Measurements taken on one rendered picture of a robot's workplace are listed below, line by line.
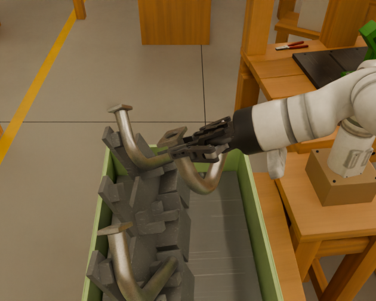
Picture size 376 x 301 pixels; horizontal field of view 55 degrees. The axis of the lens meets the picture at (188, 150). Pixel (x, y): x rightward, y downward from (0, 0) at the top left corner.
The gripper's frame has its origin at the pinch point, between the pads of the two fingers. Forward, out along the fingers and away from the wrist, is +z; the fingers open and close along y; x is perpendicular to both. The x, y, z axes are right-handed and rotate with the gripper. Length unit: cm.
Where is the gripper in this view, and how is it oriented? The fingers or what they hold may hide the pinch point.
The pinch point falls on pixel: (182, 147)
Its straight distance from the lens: 62.6
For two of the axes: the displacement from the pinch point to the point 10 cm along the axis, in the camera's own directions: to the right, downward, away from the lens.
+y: -3.0, 4.6, -8.4
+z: -8.8, 2.1, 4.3
